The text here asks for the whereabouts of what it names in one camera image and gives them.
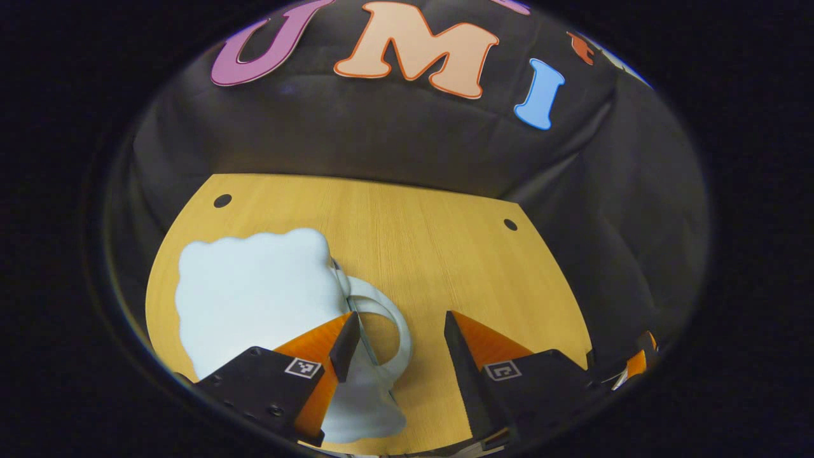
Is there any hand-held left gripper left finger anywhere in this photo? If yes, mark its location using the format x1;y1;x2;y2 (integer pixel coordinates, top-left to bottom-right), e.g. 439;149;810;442
190;311;362;447

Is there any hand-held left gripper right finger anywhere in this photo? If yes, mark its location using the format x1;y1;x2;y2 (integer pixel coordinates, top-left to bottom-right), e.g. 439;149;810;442
443;310;596;447

